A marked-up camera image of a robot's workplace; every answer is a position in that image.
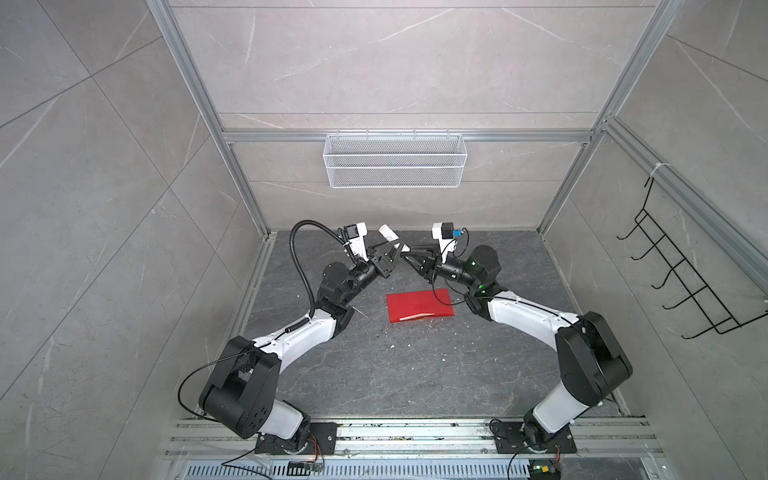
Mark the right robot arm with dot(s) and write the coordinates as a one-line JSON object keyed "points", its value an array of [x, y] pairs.
{"points": [[592, 363]]}

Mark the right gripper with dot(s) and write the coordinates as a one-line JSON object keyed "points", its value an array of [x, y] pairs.
{"points": [[432, 261]]}

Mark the white glue stick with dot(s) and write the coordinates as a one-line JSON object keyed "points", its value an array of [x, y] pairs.
{"points": [[389, 234]]}

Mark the black wire hook rack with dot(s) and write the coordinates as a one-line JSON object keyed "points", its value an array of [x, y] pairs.
{"points": [[678, 266]]}

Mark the grey slotted cable duct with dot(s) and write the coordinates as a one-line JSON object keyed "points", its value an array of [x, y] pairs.
{"points": [[365, 469]]}

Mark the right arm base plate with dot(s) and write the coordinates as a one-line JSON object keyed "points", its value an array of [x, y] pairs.
{"points": [[518, 436]]}

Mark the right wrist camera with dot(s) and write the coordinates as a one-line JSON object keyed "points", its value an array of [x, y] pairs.
{"points": [[448, 238]]}

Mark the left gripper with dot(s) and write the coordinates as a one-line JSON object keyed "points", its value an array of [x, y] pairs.
{"points": [[382, 264]]}

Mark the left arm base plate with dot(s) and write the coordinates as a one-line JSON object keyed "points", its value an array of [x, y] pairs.
{"points": [[321, 435]]}

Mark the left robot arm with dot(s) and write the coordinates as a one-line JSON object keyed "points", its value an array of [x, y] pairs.
{"points": [[240, 393]]}

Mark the white wire mesh basket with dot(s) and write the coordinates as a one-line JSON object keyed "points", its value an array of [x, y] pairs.
{"points": [[394, 160]]}

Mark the red envelope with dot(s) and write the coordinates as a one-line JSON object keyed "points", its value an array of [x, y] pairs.
{"points": [[420, 305]]}

